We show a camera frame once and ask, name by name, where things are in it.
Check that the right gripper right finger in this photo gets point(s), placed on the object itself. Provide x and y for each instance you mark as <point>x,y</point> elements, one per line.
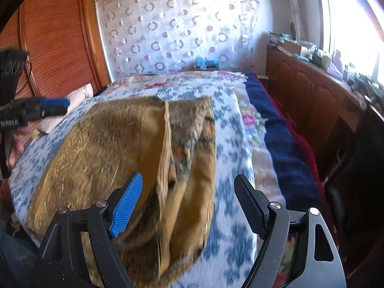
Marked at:
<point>315,260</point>

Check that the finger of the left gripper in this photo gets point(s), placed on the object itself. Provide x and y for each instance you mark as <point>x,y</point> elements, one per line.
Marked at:
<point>54,107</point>

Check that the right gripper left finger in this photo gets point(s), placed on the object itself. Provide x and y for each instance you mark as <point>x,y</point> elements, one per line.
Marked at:
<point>61,260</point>

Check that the golden brown patterned cloth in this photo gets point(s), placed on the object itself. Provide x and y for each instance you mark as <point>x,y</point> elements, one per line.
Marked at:
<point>173,146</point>

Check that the person's left hand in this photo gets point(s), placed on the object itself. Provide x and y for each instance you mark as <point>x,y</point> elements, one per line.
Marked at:
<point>17,146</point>

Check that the yellow plush toy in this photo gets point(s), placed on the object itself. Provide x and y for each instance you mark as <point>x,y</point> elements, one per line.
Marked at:
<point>35,133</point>

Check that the navy blue blanket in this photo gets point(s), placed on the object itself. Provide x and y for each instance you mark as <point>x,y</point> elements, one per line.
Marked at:
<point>292,157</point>

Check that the blue white floral sheet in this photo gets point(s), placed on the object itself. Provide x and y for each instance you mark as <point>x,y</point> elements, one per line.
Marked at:
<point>188,142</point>

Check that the wooden slatted wardrobe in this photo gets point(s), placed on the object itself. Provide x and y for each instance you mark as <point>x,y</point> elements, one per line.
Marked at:
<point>63,41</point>

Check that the floral bed quilt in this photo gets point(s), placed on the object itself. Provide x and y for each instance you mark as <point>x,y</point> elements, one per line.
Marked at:
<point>240,111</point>

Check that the white circle-pattern curtain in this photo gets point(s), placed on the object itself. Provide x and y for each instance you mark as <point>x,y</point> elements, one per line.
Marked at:
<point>143,37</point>

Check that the wooden window-side cabinet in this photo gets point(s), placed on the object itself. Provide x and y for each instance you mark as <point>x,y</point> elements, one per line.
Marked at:
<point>324,110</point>

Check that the teal item at bedhead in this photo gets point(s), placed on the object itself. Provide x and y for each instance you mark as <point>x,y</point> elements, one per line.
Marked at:
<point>204,64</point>

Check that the cardboard box on cabinet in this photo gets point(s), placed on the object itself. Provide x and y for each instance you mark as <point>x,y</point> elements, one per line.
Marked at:
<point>295,48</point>

